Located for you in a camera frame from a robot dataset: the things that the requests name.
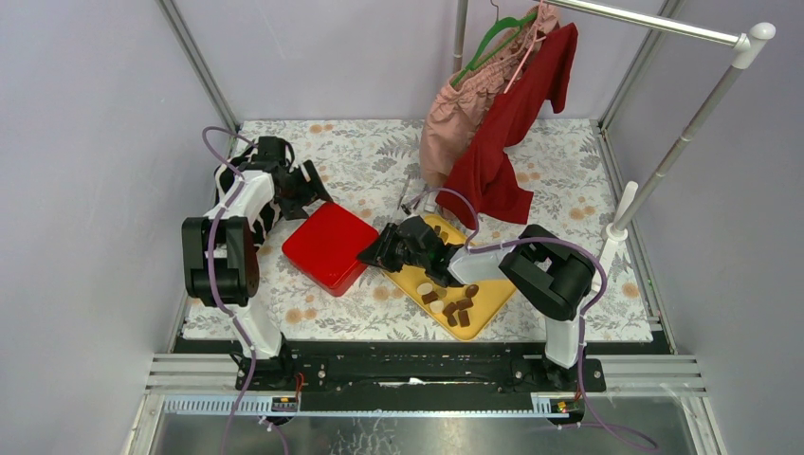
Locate zebra striped cloth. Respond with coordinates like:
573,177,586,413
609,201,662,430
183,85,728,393
208,147,281,248

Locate green hanger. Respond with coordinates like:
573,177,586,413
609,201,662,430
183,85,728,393
449,12,539,87

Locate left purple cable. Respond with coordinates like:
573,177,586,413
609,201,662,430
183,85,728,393
200,126,290,455

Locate metal clothes rack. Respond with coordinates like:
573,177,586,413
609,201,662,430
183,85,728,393
448,0,777,293

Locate pink hanging garment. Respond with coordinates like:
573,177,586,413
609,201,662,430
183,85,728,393
419,4,561,187

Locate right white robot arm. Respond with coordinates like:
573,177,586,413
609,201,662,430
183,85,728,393
356,216,608,391

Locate yellow tray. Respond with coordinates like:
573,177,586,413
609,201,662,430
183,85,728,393
383,213,518,342

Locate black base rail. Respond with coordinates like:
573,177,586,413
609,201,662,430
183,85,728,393
173,337,630,412

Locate red box lid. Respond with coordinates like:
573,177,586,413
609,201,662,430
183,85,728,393
282,202,378,298

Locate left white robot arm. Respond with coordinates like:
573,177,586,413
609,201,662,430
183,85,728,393
181,136,332,390

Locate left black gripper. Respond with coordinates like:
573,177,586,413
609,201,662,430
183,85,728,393
274,160,333,221

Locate red hanging garment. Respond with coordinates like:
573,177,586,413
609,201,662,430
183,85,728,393
436,23,578,229

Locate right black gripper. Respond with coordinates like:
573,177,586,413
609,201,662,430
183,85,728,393
356,223,429,273

